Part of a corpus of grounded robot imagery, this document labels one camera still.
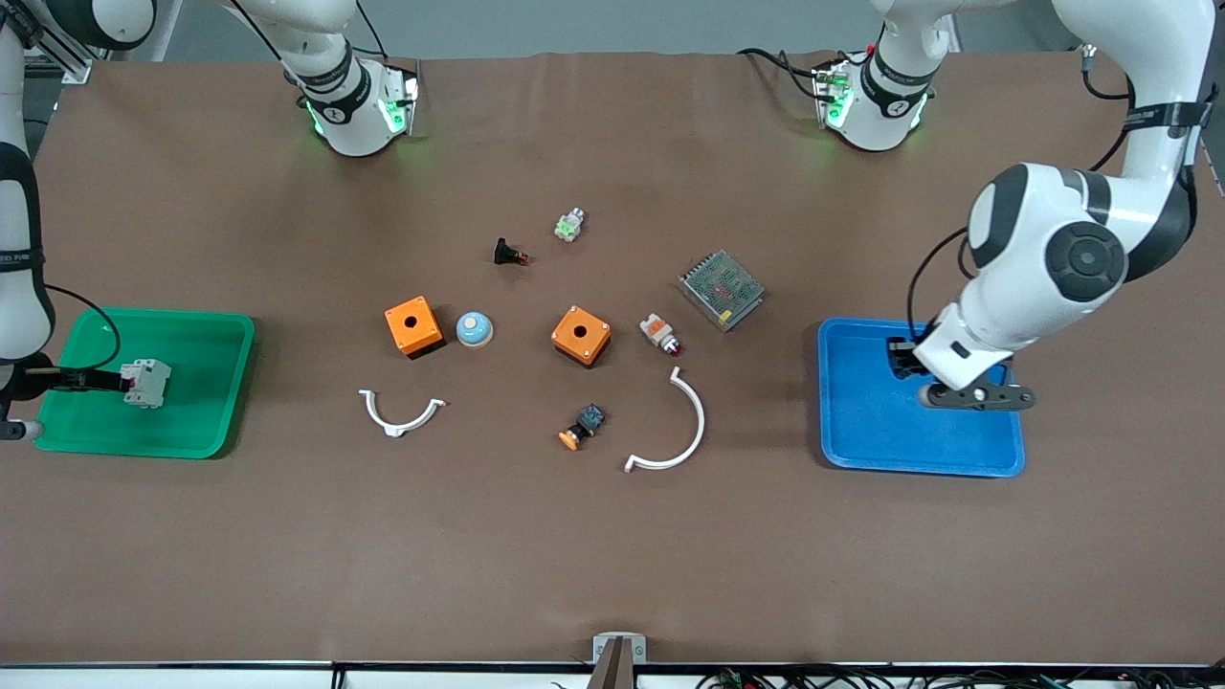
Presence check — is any grey camera mount rod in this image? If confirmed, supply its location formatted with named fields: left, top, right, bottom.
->
left=586, top=637, right=635, bottom=689

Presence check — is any black left base cable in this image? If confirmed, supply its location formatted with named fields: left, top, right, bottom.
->
left=737, top=46, right=867, bottom=101

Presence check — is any aluminium frame extrusion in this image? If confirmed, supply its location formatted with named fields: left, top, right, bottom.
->
left=21, top=29, right=95, bottom=85

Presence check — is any white red circuit breaker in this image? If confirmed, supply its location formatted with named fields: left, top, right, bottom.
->
left=122, top=358, right=173, bottom=411

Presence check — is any black base cable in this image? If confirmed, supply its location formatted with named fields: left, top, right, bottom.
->
left=737, top=46, right=867, bottom=101
left=354, top=0, right=391, bottom=60

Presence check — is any small white half-ring clamp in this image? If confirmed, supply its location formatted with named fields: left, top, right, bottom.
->
left=358, top=389, right=447, bottom=438

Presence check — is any orange mushroom push button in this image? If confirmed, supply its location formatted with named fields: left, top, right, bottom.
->
left=558, top=403, right=607, bottom=452

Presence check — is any orange black button box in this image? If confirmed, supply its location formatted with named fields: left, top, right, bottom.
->
left=550, top=305, right=613, bottom=368
left=385, top=296, right=446, bottom=360

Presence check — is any black right base cable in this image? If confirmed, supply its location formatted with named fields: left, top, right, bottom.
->
left=354, top=0, right=391, bottom=60

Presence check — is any metal mesh power supply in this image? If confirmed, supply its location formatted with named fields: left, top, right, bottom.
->
left=678, top=250, right=767, bottom=333

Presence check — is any black cable bundle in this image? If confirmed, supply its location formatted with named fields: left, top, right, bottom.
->
left=694, top=663, right=1225, bottom=689

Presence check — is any blue plastic tray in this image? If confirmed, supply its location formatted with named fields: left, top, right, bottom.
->
left=816, top=317, right=1027, bottom=478

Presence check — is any red indicator light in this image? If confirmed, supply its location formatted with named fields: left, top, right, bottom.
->
left=639, top=312, right=683, bottom=358

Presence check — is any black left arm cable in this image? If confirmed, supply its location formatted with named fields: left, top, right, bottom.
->
left=1080, top=43, right=1140, bottom=173

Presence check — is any large white half-ring clamp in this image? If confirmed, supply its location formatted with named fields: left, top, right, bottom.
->
left=624, top=367, right=707, bottom=474

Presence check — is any brown table mat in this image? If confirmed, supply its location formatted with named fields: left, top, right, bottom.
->
left=0, top=50, right=1225, bottom=666

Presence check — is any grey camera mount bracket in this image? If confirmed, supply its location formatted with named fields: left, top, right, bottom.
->
left=592, top=633, right=648, bottom=664

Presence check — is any green plastic tray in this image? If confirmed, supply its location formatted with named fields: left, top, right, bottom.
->
left=33, top=306, right=256, bottom=460

